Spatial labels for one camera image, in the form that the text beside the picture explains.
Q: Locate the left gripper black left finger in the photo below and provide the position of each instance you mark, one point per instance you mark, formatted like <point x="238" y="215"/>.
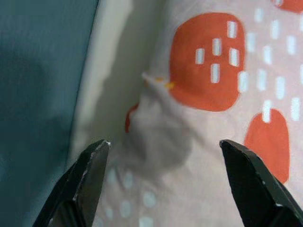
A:
<point x="87" y="175"/>

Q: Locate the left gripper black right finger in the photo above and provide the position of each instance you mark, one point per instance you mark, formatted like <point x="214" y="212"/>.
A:
<point x="251" y="184"/>

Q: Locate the pink orange-dotted pillow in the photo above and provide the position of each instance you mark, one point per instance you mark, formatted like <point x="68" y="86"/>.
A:
<point x="208" y="71"/>

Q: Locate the teal upholstered headboard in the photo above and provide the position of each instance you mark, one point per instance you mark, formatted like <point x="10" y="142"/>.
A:
<point x="35" y="94"/>

